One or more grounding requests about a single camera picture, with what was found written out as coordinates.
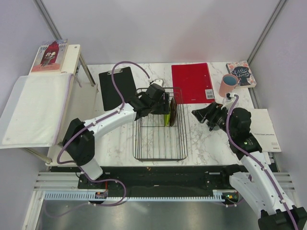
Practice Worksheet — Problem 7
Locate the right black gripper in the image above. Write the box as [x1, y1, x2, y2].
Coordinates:
[191, 101, 236, 137]

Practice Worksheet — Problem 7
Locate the green plate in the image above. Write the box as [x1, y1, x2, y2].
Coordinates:
[164, 113, 170, 127]

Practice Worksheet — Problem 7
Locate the dark brown floral plate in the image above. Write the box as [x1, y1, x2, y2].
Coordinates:
[169, 97, 177, 127]

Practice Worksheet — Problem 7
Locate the grey wire dish rack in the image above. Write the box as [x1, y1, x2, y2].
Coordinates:
[133, 87, 188, 161]

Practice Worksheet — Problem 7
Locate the pink plastic cup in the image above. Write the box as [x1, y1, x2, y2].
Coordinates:
[218, 79, 235, 97]

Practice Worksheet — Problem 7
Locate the light blue plastic cup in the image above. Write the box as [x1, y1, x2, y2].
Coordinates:
[223, 74, 238, 87]

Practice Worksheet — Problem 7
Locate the clear drinking glass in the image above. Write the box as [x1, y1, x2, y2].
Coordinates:
[222, 97, 232, 104]

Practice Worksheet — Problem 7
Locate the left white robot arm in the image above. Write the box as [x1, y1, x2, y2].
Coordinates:
[60, 79, 165, 188]

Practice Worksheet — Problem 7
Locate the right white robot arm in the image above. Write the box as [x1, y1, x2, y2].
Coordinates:
[192, 103, 307, 230]

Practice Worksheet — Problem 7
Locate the red folder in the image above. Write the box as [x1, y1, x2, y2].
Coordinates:
[171, 63, 215, 104]

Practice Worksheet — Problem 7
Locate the black clipboard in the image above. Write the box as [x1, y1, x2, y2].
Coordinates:
[98, 67, 136, 111]

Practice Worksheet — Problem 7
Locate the Little Women book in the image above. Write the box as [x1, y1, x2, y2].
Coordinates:
[226, 60, 257, 88]

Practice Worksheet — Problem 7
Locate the white spiral notebook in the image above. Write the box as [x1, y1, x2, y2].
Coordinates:
[250, 109, 282, 152]

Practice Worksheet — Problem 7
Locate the red cover book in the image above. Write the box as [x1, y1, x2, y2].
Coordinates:
[30, 39, 68, 73]

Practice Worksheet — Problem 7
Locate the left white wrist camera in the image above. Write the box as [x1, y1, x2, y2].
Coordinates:
[148, 79, 164, 87]

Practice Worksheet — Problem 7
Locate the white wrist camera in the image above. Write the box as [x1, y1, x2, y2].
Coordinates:
[148, 79, 164, 87]
[226, 92, 237, 103]

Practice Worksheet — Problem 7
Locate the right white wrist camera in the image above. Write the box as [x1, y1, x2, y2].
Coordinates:
[226, 92, 237, 103]

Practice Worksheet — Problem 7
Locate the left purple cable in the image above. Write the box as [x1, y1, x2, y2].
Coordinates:
[44, 61, 152, 218]

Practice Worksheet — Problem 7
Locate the purple cable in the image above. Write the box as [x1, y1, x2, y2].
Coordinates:
[225, 93, 299, 230]
[44, 61, 152, 218]

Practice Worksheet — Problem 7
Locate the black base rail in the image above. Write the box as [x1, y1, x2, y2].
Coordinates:
[78, 165, 247, 196]

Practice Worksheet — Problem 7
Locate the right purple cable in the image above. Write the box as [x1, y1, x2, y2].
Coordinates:
[225, 93, 299, 230]

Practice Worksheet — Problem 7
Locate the light blue cable duct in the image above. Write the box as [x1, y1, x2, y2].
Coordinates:
[44, 191, 240, 204]

